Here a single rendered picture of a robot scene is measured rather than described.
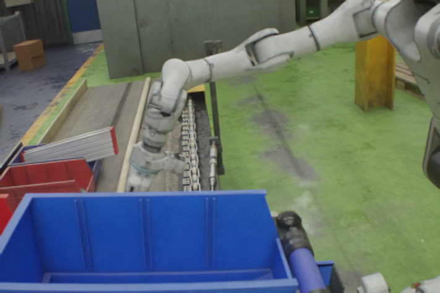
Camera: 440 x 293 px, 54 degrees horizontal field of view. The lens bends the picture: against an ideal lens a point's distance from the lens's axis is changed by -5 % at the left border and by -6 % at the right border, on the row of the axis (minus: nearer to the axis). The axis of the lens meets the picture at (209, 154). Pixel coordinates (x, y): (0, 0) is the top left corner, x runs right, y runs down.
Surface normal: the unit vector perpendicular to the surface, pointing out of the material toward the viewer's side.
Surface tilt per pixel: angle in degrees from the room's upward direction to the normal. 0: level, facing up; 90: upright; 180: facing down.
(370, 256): 0
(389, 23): 90
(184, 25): 90
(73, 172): 88
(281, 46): 57
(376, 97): 90
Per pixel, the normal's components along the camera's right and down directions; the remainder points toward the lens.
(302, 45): 0.34, 0.16
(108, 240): 0.06, 0.38
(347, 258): -0.09, -0.90
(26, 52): -0.22, 0.43
